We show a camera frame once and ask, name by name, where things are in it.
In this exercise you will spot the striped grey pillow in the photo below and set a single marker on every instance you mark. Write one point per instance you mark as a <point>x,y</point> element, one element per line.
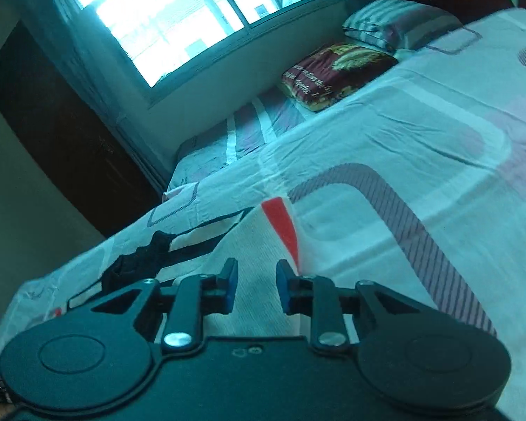
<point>392,25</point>

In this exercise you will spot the window with white frame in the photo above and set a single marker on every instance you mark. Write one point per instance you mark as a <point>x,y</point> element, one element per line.
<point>154,43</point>

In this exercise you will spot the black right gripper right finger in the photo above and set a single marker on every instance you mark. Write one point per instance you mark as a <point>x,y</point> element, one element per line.
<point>403,355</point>

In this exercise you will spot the dark wooden door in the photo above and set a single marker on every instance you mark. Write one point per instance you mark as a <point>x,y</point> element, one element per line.
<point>67,140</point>

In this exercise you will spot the patterned white bed sheet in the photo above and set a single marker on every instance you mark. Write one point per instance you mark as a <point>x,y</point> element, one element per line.
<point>417,182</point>

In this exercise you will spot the dark red folded blanket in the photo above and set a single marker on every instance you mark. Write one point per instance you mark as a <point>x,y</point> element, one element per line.
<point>334,72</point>

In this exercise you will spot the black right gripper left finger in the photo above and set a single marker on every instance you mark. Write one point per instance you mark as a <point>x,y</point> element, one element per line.
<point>102,356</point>

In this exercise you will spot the teal left curtain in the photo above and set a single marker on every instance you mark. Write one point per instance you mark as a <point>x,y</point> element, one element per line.
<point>66,46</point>

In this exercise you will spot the striped cream knit sweater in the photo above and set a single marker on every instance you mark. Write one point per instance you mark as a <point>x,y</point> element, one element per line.
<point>256,237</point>

